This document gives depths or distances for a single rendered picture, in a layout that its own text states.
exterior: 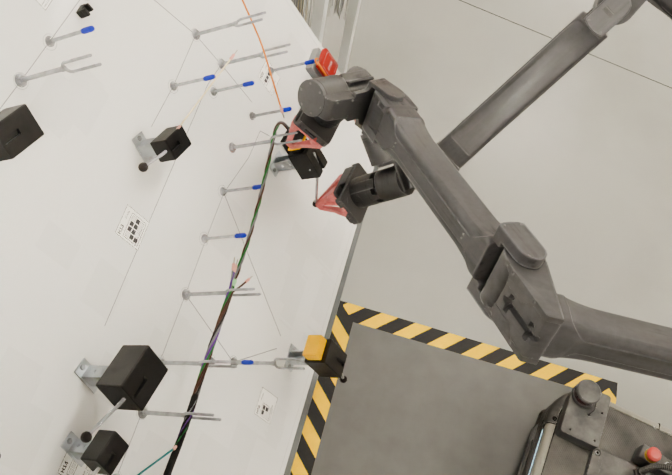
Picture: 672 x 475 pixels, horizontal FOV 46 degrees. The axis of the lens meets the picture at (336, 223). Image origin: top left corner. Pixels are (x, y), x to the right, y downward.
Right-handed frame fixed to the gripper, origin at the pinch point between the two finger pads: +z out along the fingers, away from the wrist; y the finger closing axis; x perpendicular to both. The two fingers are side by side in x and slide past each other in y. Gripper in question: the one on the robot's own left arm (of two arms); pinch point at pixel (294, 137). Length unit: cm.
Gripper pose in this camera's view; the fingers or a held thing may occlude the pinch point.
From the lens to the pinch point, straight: 141.4
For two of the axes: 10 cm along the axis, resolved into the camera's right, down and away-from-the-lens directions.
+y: -3.3, 7.1, -6.3
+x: 7.4, 6.0, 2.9
